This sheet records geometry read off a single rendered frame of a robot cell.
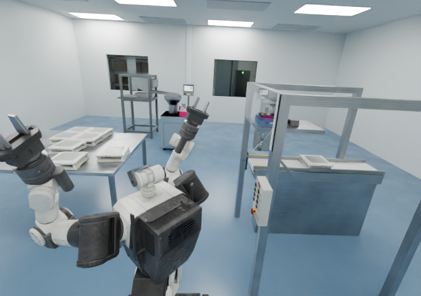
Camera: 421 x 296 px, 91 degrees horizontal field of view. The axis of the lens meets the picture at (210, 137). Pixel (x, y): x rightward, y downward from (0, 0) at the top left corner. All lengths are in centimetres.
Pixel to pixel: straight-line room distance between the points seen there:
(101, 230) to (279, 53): 682
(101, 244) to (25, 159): 34
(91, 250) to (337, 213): 246
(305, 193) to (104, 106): 675
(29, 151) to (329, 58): 755
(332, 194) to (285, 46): 538
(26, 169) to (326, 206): 252
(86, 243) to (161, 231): 23
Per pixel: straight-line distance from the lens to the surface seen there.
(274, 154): 132
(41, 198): 85
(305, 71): 745
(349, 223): 296
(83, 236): 82
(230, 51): 690
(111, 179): 205
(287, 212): 256
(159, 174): 86
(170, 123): 437
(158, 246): 77
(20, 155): 75
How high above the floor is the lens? 174
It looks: 19 degrees down
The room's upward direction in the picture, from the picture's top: 3 degrees clockwise
